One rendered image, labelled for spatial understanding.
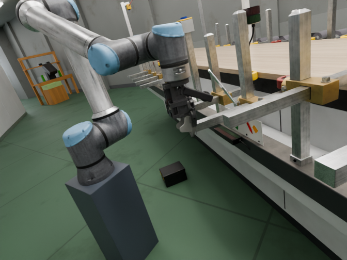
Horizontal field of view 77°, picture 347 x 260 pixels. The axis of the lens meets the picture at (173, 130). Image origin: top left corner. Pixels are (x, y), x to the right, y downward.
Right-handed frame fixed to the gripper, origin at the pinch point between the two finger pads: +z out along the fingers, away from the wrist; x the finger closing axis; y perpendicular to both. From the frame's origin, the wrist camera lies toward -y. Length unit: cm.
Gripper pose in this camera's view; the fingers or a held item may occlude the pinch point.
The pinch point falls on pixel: (193, 132)
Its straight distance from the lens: 78.7
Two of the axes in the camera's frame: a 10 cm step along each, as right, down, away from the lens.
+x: 2.9, 3.1, -9.0
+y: -9.3, 3.0, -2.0
